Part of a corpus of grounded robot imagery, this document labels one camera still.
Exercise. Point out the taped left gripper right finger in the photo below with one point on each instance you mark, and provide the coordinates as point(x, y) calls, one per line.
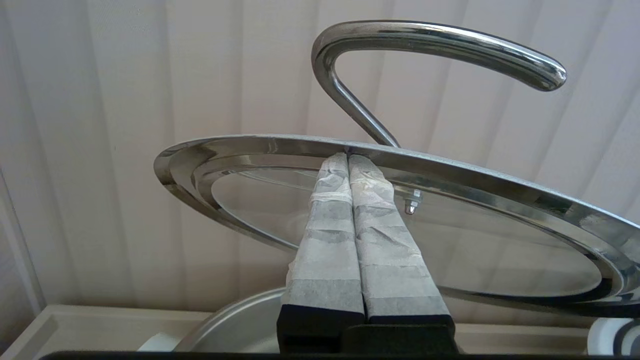
point(390, 260)

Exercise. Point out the glass lid with white rim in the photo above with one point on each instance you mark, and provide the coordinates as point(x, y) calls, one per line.
point(625, 336)
point(500, 240)

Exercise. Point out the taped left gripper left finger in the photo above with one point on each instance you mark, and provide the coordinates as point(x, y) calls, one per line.
point(327, 250)

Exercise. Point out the white round cooking pot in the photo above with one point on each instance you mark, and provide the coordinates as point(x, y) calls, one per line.
point(235, 325)

